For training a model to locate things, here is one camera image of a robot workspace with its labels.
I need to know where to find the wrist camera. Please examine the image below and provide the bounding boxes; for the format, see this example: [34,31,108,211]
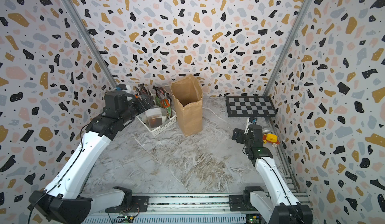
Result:
[244,117,258,134]
[116,83,133,94]

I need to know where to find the yellow red toy car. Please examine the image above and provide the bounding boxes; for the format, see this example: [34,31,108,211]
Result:
[263,133,280,148]

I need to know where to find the green orange condiment packet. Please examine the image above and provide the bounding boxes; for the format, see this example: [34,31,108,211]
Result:
[160,99,172,118]

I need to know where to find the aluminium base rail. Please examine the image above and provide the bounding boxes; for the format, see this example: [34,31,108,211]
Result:
[81,192,313,224]

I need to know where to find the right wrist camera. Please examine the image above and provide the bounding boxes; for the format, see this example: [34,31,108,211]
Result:
[244,117,258,134]

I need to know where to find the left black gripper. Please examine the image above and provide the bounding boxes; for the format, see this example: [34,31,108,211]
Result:
[119,94,152,126]

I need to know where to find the black condiment packet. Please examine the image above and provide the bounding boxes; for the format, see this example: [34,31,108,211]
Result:
[136,83,154,104]

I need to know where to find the white plastic basket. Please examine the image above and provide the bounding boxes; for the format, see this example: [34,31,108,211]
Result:
[136,106,176,136]

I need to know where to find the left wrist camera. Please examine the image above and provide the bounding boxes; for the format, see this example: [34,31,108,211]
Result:
[116,83,133,94]

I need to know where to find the clear bag red packet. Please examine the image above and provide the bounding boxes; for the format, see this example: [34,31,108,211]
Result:
[145,107,167,129]

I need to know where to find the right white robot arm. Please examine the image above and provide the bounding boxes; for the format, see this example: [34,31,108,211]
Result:
[229,123,313,224]

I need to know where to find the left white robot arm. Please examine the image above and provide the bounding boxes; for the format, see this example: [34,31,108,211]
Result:
[28,90,154,224]

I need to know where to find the brown paper bag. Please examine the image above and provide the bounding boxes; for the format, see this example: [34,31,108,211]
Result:
[171,74,203,136]

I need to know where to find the black white checkerboard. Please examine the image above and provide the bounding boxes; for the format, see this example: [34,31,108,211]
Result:
[226,96,277,118]

